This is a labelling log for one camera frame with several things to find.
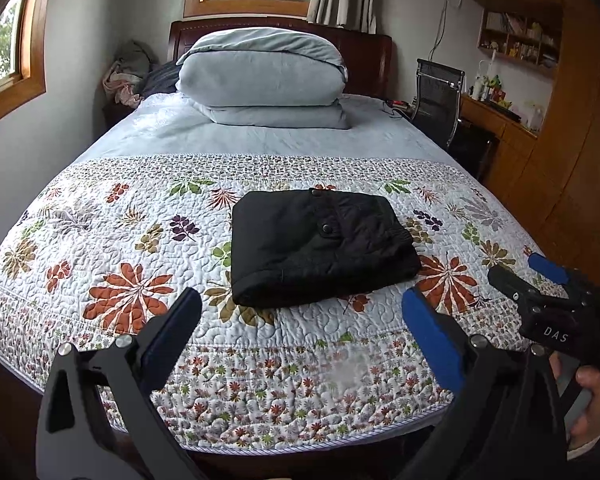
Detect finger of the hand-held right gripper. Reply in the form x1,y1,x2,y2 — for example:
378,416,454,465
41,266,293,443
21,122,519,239
487,264,543,311
527,252,600,301

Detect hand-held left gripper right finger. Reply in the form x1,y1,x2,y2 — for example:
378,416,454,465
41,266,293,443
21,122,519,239
395,287,571,480

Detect wooden wall shelf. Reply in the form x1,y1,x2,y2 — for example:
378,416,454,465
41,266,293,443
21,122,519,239
477,9,562,78

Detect black pants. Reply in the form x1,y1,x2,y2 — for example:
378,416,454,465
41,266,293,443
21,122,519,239
230,187,422,308

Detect black keyboard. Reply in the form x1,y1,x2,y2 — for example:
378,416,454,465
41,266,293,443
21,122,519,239
490,101,523,122

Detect folded grey duvet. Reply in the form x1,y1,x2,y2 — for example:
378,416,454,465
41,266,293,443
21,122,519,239
176,29,352,130

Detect black mesh office chair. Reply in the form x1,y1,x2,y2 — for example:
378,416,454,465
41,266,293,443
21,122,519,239
410,58,467,147

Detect colourful toy figures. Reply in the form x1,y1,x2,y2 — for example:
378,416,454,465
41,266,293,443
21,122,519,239
485,75,509,104

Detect wooden side window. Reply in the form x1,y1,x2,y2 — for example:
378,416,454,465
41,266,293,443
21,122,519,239
0,0,48,133

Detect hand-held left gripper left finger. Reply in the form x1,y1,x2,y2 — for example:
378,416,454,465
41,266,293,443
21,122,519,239
35,287,206,480

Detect dark striped cloth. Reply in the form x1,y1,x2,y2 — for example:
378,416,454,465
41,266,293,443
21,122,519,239
141,60,182,96

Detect wooden desk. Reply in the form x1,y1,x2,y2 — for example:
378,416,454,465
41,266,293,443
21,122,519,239
457,95,541,196

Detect pile of clothes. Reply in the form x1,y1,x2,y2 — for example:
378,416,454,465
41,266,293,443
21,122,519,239
102,40,155,108

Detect light blue bed sheet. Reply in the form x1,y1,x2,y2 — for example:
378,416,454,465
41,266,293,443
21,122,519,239
82,92,463,168

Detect thin wall cable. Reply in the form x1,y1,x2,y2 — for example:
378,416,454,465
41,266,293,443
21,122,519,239
429,0,455,61

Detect wooden wardrobe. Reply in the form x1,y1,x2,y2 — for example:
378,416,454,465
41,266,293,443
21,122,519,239
485,0,600,286

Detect floral quilted bedspread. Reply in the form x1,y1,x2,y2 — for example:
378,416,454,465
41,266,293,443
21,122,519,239
0,152,546,448

